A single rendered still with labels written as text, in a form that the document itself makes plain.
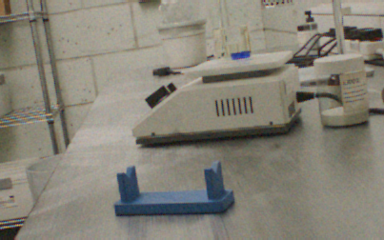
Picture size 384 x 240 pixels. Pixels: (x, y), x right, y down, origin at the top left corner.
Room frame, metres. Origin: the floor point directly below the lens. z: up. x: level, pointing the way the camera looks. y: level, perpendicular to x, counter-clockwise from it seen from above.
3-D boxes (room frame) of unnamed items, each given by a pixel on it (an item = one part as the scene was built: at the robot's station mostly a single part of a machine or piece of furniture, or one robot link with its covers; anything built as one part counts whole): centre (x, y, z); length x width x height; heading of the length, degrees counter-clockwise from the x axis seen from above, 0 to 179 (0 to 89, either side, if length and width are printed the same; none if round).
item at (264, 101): (0.88, -0.05, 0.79); 0.22 x 0.13 x 0.08; 71
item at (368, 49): (1.61, -0.40, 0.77); 0.40 x 0.06 x 0.04; 2
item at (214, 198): (0.57, 0.03, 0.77); 0.10 x 0.03 x 0.04; 67
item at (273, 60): (0.87, -0.07, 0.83); 0.12 x 0.12 x 0.01; 71
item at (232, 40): (0.88, -0.07, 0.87); 0.06 x 0.05 x 0.08; 29
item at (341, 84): (0.81, -0.18, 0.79); 0.06 x 0.06 x 0.08
